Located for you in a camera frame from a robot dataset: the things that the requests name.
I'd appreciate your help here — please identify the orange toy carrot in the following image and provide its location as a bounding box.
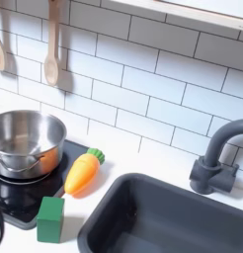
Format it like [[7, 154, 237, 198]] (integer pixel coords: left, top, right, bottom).
[[63, 147, 106, 197]]

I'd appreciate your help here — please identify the green wooden block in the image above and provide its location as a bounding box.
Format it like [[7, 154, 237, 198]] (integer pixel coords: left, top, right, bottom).
[[36, 196, 65, 244]]

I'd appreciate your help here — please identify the steel pot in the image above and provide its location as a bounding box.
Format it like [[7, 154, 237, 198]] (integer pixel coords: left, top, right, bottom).
[[0, 110, 68, 181]]

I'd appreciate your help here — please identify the wooden spoon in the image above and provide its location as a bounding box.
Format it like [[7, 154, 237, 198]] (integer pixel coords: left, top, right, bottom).
[[43, 0, 61, 87]]

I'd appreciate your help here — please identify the dark grey sink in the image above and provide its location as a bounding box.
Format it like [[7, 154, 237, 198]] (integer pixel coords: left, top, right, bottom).
[[77, 172, 243, 253]]

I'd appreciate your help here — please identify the dark grey tap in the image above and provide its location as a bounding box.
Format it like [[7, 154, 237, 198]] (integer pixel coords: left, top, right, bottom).
[[189, 119, 243, 196]]

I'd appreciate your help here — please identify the black stove cooktop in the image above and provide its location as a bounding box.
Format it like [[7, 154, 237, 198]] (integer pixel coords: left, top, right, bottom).
[[0, 139, 90, 230]]

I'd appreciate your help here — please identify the light wooden shelf frame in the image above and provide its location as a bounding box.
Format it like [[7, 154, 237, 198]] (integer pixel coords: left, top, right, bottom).
[[108, 0, 243, 33]]

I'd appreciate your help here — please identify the thin black cable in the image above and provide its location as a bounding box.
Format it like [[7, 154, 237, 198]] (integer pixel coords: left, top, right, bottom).
[[0, 197, 6, 250]]

